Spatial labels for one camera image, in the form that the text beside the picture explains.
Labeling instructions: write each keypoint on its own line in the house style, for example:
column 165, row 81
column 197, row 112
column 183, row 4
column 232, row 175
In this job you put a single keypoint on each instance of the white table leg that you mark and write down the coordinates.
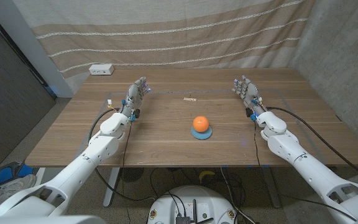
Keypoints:
column 112, row 186

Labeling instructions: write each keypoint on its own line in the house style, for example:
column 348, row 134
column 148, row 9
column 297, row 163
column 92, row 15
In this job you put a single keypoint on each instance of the dark grey door panel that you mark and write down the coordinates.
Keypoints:
column 11, row 93

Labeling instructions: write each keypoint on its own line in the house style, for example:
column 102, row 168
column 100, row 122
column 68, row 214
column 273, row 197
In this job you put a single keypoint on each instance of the blue and black bag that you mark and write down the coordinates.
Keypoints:
column 6, row 174

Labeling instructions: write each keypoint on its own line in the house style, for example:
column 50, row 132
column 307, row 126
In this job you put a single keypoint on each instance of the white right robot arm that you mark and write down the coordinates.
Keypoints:
column 309, row 168

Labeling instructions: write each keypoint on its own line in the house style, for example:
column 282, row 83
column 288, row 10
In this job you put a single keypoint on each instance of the white power strip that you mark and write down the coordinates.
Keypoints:
column 101, row 69

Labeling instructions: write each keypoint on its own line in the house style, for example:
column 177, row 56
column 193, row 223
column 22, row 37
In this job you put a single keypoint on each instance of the white robot torso base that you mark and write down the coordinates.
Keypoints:
column 166, row 205

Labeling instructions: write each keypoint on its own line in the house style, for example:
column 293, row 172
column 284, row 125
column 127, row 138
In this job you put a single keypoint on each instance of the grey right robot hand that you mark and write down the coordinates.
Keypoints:
column 250, row 93

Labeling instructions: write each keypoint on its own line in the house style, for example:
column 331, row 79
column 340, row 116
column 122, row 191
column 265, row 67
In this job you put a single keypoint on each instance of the orange ball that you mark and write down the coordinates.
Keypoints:
column 201, row 123

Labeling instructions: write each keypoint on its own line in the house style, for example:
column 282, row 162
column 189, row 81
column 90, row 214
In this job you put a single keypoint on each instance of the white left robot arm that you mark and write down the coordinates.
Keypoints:
column 82, row 165

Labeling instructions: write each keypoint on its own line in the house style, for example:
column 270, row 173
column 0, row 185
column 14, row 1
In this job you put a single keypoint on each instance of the yellow banana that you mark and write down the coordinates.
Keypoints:
column 206, row 173

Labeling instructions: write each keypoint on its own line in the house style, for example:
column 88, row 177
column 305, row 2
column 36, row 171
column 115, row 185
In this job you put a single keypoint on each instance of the beige striped backdrop cloth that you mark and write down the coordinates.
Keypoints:
column 172, row 37

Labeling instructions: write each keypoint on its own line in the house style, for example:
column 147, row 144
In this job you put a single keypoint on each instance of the blue round coaster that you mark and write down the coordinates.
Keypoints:
column 201, row 136

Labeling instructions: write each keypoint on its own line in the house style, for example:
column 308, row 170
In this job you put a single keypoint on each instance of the grey table leg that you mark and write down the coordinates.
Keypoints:
column 272, row 189

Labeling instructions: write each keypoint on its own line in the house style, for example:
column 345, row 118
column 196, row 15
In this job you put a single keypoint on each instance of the black round floor fan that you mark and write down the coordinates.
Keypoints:
column 131, row 174

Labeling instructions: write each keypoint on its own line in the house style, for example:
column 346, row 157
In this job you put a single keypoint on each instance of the grey tape outline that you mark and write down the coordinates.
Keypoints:
column 216, row 91

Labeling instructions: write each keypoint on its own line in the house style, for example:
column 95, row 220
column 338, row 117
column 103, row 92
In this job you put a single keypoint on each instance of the grey sneaker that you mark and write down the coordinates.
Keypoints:
column 14, row 188

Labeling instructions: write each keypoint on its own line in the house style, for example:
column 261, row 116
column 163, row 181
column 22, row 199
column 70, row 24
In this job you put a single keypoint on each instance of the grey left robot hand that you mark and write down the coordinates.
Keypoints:
column 134, row 96

